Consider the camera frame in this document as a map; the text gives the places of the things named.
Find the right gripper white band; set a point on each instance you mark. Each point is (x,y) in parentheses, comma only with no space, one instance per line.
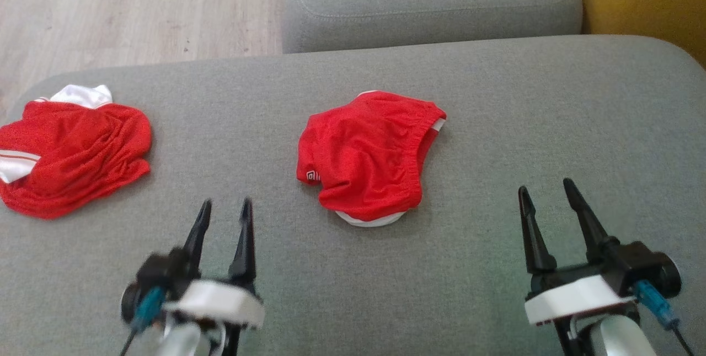
(573,298)

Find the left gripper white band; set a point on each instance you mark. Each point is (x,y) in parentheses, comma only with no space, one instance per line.
(220,301)

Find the red shirt with white trim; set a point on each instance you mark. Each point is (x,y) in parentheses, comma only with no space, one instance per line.
(83,152)

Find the red shorts with white lining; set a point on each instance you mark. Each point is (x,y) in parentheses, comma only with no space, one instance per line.
(364,157)

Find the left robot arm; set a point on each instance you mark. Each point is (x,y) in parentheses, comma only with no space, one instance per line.
(182,342)

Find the large grey sofa ottoman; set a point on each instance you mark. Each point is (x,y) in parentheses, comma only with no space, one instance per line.
(353,290)

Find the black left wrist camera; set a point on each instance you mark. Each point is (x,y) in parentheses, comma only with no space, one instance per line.
(157,273)

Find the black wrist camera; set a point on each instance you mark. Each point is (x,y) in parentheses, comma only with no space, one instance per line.
(645,267)
(157,273)

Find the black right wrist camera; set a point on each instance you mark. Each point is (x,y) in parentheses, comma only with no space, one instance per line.
(645,267)

